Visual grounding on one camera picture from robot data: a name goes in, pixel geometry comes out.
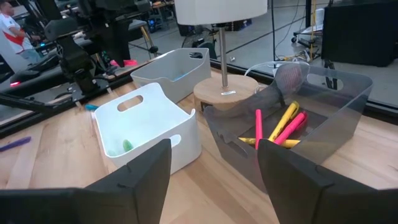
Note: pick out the light grey plastic bin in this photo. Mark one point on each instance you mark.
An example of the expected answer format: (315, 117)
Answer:
(168, 67)

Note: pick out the table lamp with white shade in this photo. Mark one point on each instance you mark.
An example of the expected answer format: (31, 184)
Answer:
(217, 11)

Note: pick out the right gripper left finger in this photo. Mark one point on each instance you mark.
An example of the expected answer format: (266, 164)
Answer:
(93, 202)

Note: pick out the person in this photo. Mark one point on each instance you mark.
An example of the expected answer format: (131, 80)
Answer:
(14, 34)

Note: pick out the purple marker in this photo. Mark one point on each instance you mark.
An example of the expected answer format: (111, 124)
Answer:
(15, 143)

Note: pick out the black cabinet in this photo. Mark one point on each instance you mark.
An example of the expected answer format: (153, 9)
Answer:
(360, 31)

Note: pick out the teal marker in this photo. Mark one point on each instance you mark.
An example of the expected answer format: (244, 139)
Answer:
(91, 107)

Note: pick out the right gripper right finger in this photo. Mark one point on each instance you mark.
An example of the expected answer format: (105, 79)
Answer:
(311, 193)

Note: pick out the white plastic bin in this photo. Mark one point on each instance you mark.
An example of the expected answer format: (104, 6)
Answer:
(149, 124)

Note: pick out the dark translucent plastic bin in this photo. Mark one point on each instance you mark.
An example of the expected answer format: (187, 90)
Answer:
(342, 124)

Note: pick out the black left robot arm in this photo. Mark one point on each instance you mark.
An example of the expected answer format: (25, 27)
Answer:
(74, 62)

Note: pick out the yellow marker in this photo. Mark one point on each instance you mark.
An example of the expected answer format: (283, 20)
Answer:
(292, 143)
(284, 119)

